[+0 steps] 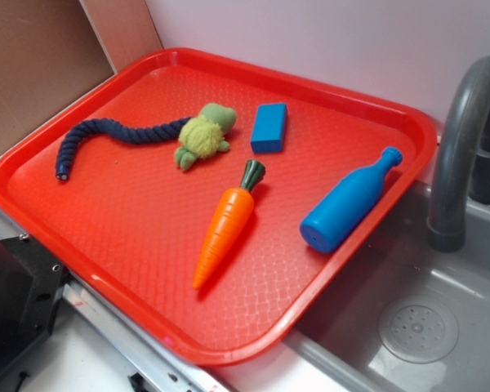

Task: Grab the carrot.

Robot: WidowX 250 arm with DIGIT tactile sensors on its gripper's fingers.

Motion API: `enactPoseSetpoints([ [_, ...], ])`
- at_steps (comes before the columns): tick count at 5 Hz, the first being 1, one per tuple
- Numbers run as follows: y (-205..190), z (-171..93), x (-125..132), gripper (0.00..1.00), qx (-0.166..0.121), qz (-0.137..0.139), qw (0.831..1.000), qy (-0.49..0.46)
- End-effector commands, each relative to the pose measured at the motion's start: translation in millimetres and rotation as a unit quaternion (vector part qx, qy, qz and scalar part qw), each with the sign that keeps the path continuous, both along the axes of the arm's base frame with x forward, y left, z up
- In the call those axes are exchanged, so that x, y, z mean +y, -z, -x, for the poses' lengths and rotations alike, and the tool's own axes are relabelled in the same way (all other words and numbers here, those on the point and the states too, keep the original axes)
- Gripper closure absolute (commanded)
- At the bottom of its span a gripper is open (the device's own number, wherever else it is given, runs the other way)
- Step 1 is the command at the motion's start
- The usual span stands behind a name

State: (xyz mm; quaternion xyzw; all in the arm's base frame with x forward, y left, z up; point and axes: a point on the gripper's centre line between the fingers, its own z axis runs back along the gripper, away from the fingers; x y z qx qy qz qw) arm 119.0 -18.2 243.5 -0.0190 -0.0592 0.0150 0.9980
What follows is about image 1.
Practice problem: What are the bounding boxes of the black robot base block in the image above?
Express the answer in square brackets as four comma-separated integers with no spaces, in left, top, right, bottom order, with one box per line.
[0,237,68,378]

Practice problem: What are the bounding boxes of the red plastic tray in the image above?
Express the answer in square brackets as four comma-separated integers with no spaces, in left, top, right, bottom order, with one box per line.
[0,48,437,367]

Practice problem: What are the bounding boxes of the grey plastic sink basin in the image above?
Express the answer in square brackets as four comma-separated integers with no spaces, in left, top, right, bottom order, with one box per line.
[286,184,490,391]

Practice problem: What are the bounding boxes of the grey sink faucet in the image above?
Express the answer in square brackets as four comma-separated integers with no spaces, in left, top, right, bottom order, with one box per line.
[427,56,490,252]

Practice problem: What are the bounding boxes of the green plush turtle toy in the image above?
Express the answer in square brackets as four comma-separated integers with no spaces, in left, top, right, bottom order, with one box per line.
[55,103,237,181]

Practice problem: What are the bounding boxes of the orange toy carrot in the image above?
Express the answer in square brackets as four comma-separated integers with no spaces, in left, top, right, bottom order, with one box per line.
[192,159,266,290]

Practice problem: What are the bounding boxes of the blue plastic toy bottle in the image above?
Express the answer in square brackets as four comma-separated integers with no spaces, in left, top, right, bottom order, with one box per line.
[300,147,403,254]

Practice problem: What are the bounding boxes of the cardboard panel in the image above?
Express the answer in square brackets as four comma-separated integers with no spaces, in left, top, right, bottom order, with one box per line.
[0,1,163,156]

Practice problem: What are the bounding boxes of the blue rectangular block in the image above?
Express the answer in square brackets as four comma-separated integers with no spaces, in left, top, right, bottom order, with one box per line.
[250,103,287,154]

